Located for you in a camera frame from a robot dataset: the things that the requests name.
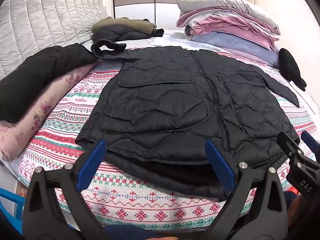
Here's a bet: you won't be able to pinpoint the blue plastic frame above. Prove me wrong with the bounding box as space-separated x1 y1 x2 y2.
0 187 28 228

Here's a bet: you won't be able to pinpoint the white wardrobe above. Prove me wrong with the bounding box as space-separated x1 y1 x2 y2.
112 0 208 30

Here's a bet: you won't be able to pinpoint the white pillow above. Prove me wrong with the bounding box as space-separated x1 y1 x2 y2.
176 0 282 35

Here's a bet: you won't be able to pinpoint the black fleece garment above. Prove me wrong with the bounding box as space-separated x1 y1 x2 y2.
278 48 307 92

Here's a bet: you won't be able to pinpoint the person's navy clothing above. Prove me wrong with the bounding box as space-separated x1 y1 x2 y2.
102 224 180 240

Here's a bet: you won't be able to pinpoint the lilac sheet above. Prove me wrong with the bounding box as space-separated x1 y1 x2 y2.
220 47 278 68

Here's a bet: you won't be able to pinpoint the black quilted jacket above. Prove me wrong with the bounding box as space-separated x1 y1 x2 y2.
75 40 300 202

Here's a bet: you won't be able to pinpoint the black coat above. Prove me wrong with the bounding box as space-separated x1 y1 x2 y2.
0 43 98 124

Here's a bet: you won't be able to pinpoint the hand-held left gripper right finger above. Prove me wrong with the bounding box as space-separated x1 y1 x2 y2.
200 139 290 240

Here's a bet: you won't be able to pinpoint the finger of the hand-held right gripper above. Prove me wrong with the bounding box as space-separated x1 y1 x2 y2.
276 131 320 203
301 131 320 161

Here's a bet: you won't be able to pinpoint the grey quilted headboard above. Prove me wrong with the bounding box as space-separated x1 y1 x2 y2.
0 0 108 80

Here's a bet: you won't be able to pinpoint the light blue sheet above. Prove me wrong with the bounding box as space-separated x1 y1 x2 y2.
117 29 220 53

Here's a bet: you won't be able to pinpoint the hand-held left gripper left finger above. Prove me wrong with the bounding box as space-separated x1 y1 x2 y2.
22 139 110 240

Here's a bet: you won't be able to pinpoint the olive jacket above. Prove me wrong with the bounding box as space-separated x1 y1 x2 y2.
91 17 157 34

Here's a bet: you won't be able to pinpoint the folded olive and navy clothes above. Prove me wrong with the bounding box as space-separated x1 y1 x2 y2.
92 24 165 43

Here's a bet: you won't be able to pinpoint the red green patterned bedspread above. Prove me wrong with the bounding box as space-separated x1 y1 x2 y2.
17 42 318 233

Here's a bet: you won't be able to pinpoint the pink quilt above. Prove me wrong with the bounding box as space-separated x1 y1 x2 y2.
176 7 280 50

